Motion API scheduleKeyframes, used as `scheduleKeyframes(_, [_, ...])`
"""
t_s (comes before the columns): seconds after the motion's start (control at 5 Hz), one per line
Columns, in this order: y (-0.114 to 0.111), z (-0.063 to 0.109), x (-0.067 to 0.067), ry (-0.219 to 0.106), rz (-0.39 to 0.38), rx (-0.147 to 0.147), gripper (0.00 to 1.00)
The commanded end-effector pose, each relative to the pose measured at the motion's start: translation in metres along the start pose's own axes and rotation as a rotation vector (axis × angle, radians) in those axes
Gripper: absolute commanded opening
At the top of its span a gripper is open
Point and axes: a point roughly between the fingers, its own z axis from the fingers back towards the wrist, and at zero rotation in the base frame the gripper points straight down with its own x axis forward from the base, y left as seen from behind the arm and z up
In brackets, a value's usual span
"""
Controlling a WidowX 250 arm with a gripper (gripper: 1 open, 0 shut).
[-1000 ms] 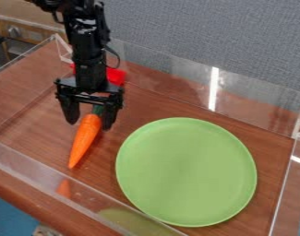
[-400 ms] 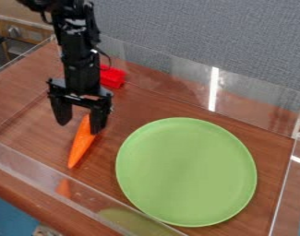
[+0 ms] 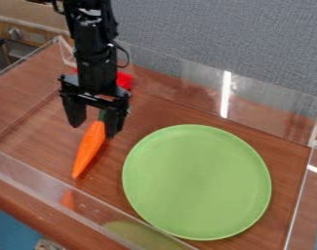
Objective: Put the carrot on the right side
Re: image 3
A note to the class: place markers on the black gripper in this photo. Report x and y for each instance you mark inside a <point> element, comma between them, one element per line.
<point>112,97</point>

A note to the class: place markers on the orange toy carrot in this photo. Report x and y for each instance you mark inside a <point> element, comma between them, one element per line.
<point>90,144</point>

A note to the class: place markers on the green round plate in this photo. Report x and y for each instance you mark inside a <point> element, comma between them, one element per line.
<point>197,182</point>

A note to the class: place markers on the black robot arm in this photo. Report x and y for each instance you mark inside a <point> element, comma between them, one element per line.
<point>94,30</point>

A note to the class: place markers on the red plastic block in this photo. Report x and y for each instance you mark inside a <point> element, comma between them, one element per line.
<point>124,79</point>

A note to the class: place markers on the clear acrylic enclosure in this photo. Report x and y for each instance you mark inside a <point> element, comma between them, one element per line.
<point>82,211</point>

